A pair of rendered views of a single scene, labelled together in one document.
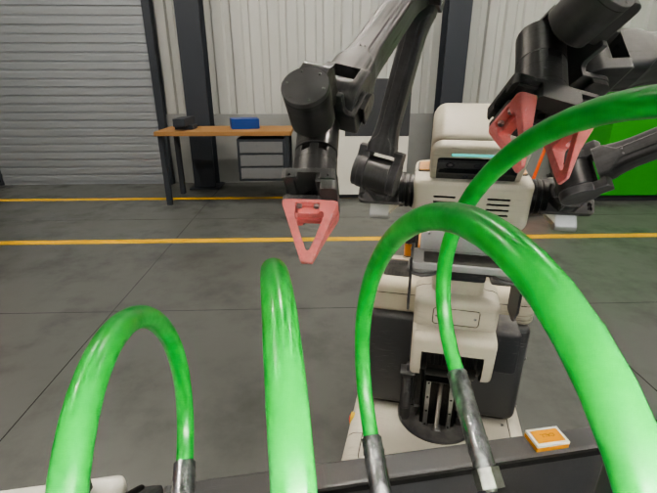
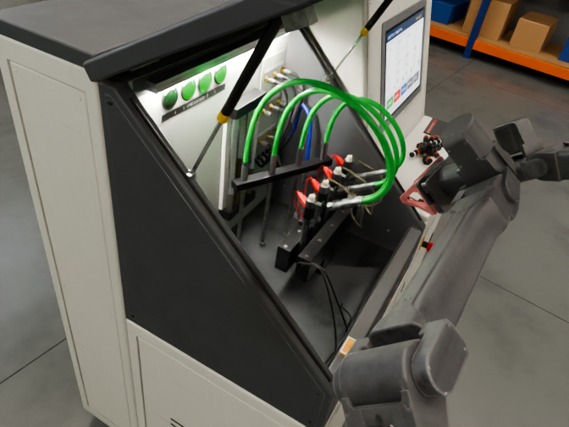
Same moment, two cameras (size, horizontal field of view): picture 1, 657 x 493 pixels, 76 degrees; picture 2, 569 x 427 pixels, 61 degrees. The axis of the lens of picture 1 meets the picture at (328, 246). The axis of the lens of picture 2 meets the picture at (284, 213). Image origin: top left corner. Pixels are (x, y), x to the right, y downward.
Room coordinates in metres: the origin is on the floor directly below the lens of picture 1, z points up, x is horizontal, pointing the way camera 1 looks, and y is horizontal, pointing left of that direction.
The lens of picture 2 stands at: (0.68, -0.99, 1.84)
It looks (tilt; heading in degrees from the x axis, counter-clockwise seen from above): 38 degrees down; 123
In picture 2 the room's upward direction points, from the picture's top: 9 degrees clockwise
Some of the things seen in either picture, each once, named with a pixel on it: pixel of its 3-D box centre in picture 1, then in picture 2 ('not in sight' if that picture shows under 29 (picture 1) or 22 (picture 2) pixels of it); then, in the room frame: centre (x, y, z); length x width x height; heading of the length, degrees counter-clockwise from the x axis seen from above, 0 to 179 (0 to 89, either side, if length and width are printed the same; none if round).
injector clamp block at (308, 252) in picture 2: not in sight; (317, 240); (0.17, -0.02, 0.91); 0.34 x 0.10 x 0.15; 99
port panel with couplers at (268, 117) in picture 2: not in sight; (273, 106); (-0.11, 0.06, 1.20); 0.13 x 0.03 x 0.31; 99
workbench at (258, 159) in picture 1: (230, 158); not in sight; (5.43, 1.25, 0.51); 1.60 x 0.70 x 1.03; 92
